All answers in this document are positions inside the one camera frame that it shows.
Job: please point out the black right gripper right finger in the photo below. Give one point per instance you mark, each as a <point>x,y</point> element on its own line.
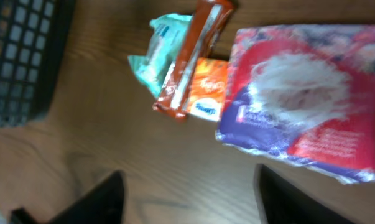
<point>279,201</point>

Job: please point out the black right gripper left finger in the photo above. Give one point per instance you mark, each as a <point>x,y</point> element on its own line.
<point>102,205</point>

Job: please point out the purple pink floral liner pack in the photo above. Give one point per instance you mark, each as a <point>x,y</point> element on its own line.
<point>304,94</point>

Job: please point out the orange tissue pack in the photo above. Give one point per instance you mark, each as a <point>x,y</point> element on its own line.
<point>207,90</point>

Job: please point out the teal tissue packet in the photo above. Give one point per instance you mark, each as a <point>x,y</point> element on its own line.
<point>151,69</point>

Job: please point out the orange-red snack bar wrapper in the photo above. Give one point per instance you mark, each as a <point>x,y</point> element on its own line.
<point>207,24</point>

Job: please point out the dark grey plastic basket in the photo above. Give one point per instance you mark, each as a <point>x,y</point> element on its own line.
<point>33,36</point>

